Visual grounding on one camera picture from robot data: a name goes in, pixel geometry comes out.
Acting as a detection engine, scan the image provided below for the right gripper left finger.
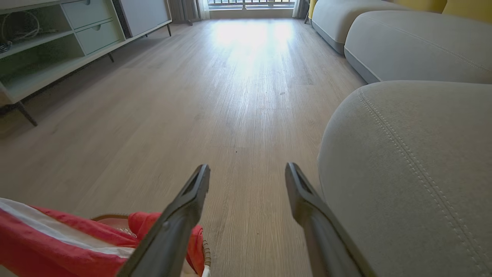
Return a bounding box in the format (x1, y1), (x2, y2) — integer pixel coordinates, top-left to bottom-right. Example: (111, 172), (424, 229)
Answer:
(116, 164), (211, 277)

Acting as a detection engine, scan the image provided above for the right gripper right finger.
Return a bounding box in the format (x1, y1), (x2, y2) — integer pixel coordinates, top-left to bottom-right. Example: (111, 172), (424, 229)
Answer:
(285, 162), (377, 277)

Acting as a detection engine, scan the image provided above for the orange-red shirt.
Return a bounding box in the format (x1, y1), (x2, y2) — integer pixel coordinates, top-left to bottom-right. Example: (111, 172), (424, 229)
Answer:
(128, 211), (205, 276)

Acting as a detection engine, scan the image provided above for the red fleece garment cream trim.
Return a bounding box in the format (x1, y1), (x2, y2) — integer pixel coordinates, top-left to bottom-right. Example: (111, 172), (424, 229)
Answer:
(0, 198), (140, 277)

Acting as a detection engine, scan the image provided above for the woven laundry basket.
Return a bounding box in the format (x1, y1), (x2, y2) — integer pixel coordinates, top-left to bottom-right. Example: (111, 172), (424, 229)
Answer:
(90, 214), (212, 277)

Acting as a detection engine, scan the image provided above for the pale green cabinet drawer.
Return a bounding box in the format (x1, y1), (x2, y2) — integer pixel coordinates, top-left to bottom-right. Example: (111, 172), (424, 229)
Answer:
(61, 0), (115, 30)
(75, 19), (124, 56)

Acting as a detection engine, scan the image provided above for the white and green TV cabinet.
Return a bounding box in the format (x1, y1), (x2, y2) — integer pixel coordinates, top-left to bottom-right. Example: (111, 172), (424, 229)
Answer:
(0, 0), (173, 127)

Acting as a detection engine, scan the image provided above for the grey curtain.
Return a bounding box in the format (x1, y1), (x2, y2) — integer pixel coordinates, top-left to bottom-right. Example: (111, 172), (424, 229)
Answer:
(168, 0), (211, 24)
(292, 0), (310, 19)

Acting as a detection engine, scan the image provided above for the window railing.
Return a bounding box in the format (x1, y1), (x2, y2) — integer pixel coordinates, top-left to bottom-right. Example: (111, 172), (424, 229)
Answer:
(208, 0), (296, 9)

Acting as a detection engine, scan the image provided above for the white coiled cable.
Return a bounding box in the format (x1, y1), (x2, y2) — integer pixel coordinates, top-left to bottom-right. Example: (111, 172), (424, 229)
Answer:
(1, 10), (42, 43)

